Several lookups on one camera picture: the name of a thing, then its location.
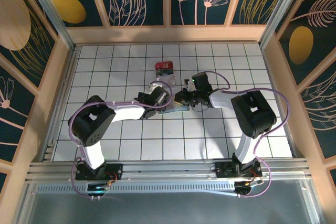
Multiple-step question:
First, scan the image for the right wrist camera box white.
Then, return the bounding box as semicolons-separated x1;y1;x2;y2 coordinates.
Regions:
183;77;196;91

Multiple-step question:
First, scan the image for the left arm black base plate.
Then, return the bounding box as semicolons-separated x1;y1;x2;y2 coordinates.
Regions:
75;163;123;182

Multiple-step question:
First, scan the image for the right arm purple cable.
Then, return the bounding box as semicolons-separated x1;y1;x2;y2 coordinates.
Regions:
206;70;291;199

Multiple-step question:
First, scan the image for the aluminium side rail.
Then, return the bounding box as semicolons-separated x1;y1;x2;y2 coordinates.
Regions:
39;45;81;162
260;44;299;159

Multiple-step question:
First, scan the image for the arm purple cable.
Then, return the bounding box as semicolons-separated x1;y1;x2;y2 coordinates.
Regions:
206;70;291;199
68;81;174;199

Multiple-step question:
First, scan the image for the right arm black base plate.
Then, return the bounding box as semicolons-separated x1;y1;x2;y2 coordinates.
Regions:
214;161;263;180

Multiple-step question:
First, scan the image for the red card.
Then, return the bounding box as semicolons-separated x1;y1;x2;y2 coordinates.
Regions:
155;61;174;70

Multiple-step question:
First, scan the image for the slotted grey cable duct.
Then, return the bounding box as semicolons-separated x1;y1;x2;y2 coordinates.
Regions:
36;184;237;194

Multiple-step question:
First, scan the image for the aluminium frame post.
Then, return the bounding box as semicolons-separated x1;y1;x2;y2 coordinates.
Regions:
258;0;308;49
22;0;77;51

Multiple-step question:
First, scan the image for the aluminium mounting rail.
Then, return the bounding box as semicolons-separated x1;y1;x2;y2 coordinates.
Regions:
26;158;313;183

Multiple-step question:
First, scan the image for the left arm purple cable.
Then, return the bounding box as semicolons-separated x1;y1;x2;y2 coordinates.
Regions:
68;81;174;199

